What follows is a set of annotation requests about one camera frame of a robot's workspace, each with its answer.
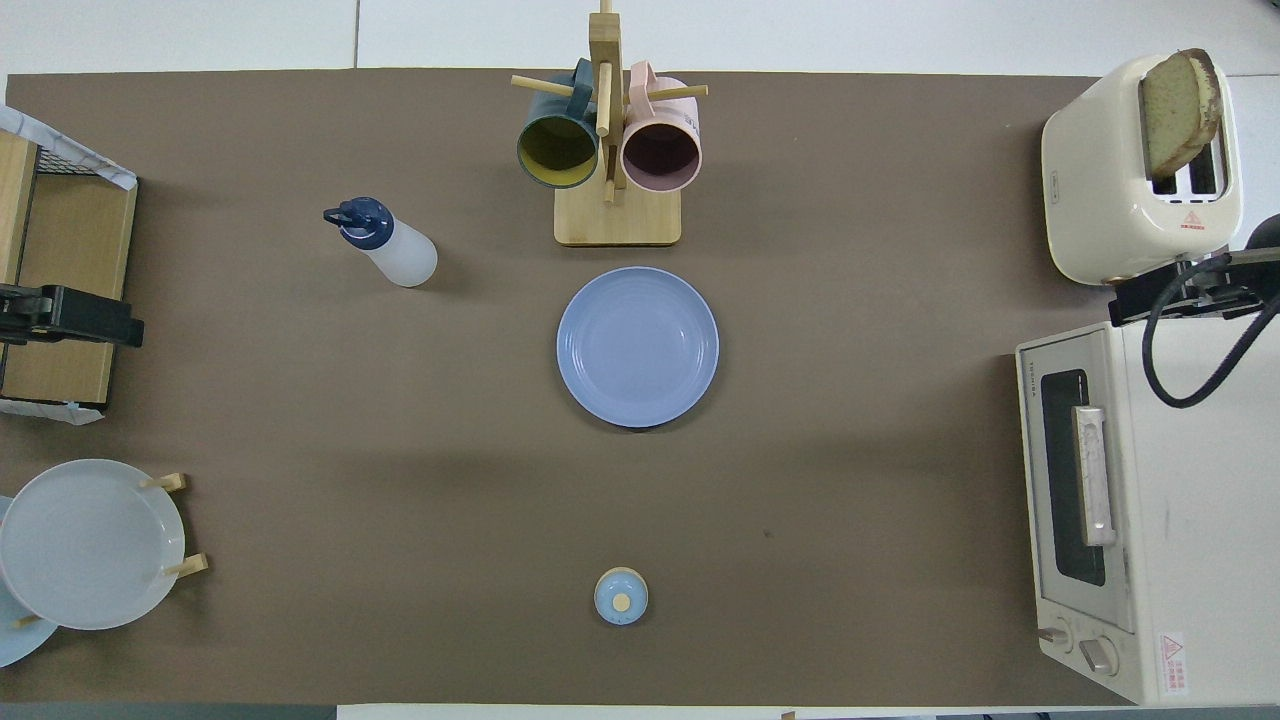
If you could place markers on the cream two-slot toaster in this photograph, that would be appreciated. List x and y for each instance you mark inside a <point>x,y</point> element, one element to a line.
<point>1100,190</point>

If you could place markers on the light blue plate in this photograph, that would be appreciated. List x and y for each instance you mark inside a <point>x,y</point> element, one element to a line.
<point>20,645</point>

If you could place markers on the slice of toast bread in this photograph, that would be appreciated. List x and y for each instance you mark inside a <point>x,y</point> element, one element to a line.
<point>1180,110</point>

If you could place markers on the wooden mug tree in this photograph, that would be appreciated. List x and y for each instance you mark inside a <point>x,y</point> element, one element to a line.
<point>617,225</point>

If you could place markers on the pink mug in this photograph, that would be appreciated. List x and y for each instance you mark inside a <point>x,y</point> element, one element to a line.
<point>661,155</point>

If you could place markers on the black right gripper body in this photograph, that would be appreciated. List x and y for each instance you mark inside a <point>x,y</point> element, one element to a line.
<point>1255,275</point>

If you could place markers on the wooden dish rack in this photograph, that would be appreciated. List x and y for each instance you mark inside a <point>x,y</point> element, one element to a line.
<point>165,482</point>

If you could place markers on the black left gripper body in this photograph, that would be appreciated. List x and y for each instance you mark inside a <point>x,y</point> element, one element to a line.
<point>25,315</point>

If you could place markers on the brown table mat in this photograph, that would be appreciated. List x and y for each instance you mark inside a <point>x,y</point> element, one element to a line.
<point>400,450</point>

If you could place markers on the dark teal mug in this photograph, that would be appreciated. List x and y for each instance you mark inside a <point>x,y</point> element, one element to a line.
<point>557,150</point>

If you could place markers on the periwinkle blue plate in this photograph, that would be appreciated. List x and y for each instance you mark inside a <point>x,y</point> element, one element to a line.
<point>637,347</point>

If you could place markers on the pale grey plate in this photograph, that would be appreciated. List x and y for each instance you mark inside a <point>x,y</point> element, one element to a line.
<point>90,545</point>

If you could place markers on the white toaster oven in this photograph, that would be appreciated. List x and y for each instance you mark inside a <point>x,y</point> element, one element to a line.
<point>1180,520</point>

